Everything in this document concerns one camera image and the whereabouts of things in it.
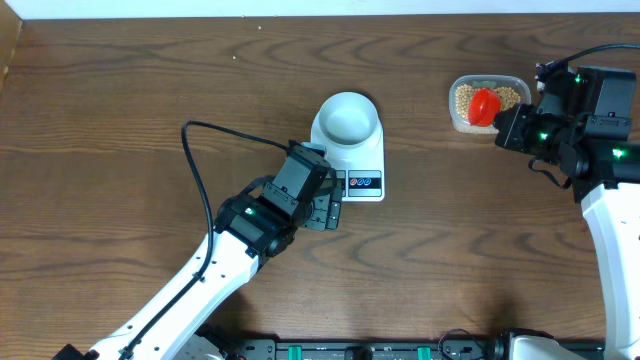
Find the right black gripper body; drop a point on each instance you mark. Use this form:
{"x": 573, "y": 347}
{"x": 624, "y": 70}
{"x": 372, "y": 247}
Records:
{"x": 529, "y": 133}

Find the clear plastic container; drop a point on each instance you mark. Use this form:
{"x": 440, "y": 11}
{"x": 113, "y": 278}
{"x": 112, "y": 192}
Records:
{"x": 489, "y": 81}

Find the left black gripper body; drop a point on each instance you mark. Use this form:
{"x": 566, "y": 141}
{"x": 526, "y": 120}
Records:
{"x": 324, "y": 211}

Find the pile of soybeans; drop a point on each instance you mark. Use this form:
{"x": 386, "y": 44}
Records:
{"x": 464, "y": 93}

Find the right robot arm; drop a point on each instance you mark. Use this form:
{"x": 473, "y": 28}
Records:
{"x": 582, "y": 124}

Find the light grey round bowl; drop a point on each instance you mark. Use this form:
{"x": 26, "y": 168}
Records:
{"x": 348, "y": 118}

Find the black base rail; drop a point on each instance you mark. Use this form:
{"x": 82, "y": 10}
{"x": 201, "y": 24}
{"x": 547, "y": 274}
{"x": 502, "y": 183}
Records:
{"x": 268, "y": 349}

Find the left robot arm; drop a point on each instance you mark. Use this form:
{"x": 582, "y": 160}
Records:
{"x": 247, "y": 232}

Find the red plastic measuring scoop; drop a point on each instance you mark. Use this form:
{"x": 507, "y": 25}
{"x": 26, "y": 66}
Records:
{"x": 483, "y": 108}

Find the white digital kitchen scale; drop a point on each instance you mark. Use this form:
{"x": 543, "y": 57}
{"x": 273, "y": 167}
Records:
{"x": 361, "y": 166}

